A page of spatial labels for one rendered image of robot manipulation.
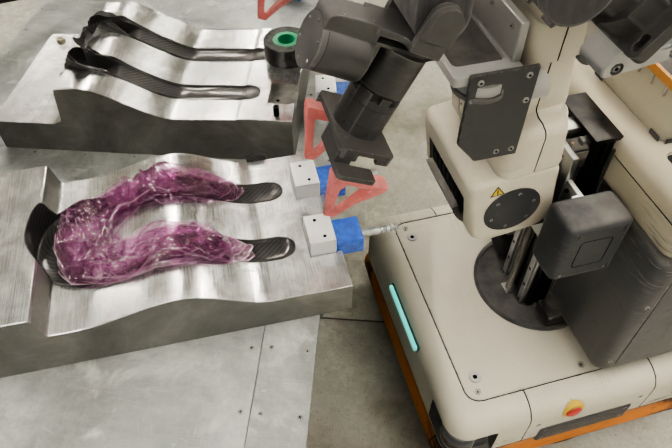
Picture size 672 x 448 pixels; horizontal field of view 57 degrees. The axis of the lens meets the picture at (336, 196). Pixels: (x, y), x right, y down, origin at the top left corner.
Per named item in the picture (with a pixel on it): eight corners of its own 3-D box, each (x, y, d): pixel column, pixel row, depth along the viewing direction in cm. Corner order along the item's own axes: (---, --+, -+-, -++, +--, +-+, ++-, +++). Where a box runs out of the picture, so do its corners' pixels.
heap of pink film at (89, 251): (241, 177, 93) (235, 138, 87) (258, 271, 81) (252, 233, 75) (62, 205, 89) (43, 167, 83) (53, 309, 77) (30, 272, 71)
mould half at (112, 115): (310, 70, 121) (307, 8, 111) (294, 162, 103) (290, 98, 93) (62, 59, 123) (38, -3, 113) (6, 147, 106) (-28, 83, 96)
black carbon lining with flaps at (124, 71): (272, 56, 112) (268, 10, 105) (258, 113, 101) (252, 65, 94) (86, 48, 114) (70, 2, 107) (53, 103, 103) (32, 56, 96)
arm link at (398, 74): (441, 59, 61) (421, 28, 64) (384, 41, 57) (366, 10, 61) (406, 113, 65) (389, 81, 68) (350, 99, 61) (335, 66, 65)
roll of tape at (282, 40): (277, 74, 105) (276, 57, 102) (257, 51, 109) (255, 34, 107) (318, 60, 108) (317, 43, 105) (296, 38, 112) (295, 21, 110)
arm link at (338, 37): (473, 15, 56) (439, -30, 61) (367, -24, 50) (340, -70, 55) (407, 116, 62) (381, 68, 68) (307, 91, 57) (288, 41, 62)
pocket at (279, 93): (299, 101, 106) (298, 84, 103) (296, 121, 102) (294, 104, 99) (273, 100, 106) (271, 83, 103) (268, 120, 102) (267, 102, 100)
